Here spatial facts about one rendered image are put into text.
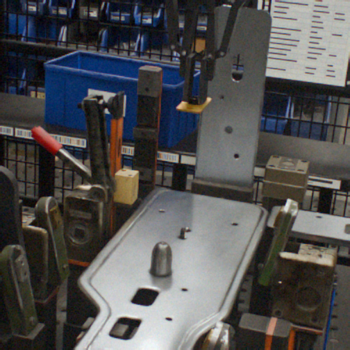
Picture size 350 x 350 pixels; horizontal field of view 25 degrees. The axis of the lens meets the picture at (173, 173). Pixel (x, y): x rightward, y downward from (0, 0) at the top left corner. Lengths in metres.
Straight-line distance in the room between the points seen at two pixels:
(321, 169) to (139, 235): 0.45
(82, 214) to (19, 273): 0.31
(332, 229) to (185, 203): 0.26
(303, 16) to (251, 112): 0.32
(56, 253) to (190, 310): 0.21
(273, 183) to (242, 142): 0.10
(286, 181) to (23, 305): 0.63
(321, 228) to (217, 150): 0.26
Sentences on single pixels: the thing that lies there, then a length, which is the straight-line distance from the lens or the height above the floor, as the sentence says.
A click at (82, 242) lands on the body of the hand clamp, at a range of 1.32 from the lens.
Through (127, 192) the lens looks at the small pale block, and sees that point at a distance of 1.36.
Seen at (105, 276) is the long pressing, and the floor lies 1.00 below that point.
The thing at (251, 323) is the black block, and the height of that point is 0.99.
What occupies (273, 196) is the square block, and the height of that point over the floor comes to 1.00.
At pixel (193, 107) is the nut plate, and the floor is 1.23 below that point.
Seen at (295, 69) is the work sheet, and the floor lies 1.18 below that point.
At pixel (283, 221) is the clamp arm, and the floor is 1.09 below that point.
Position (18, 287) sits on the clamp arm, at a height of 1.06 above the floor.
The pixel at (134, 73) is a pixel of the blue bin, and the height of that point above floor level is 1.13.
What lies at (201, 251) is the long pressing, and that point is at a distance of 1.25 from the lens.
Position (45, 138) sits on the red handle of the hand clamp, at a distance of 1.30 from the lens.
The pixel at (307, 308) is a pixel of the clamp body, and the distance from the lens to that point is 1.22.
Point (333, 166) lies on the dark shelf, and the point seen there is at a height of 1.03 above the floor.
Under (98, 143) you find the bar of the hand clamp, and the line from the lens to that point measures 1.26.
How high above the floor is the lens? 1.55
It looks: 21 degrees down
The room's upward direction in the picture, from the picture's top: 5 degrees clockwise
